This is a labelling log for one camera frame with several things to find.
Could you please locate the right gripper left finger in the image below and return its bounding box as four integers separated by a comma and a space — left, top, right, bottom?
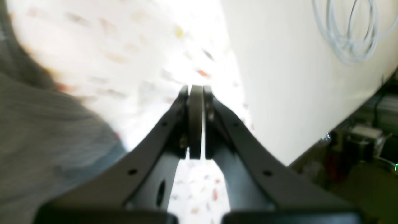
34, 85, 203, 224

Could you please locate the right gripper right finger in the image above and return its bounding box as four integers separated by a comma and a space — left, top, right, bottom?
203, 86, 363, 224

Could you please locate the grey t-shirt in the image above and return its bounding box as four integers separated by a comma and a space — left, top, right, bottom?
0, 0, 126, 224

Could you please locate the terrazzo patterned tablecloth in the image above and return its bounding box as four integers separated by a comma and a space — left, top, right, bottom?
6, 0, 255, 224

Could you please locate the white coiled cable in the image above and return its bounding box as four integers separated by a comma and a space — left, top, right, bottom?
312, 0, 398, 65

